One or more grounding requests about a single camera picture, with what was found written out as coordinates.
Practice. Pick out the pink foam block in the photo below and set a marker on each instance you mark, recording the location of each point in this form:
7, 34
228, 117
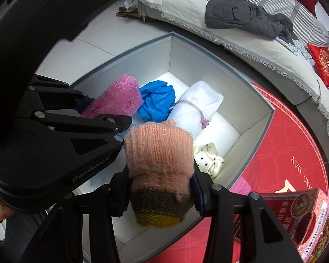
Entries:
122, 97

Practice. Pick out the red and yellow carton box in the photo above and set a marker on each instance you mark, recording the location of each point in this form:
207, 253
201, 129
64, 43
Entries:
303, 215

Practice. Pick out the cream polka dot scrunchie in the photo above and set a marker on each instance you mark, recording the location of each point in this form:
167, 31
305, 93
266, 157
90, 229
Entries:
208, 160

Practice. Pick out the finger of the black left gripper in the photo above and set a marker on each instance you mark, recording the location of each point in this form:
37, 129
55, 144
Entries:
51, 94
102, 124

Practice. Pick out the white bundle with cord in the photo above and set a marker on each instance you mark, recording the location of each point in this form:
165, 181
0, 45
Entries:
194, 110

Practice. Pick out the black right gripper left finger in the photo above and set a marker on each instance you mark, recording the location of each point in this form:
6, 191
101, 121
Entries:
60, 236

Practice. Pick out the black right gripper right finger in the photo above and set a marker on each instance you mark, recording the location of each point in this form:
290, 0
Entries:
263, 238

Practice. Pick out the blue plastic bag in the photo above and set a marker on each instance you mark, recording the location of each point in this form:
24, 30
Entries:
158, 98

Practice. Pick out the dark grey jacket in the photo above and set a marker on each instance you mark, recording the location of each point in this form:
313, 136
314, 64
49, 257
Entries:
246, 16

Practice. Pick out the round red wedding mat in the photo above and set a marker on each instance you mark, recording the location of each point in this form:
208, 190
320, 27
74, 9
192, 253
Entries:
288, 158

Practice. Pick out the grey covered sofa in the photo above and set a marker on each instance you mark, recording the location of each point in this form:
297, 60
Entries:
289, 66

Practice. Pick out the red embroidered square cushion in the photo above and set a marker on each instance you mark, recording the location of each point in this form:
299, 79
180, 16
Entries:
321, 57

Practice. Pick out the grey storage box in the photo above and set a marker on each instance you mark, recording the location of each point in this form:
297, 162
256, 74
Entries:
236, 129

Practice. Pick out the large peanut jar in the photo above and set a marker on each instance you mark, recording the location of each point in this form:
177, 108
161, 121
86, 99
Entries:
321, 245

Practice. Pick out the pink and olive knit glove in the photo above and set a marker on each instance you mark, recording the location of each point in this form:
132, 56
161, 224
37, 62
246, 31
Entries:
161, 163

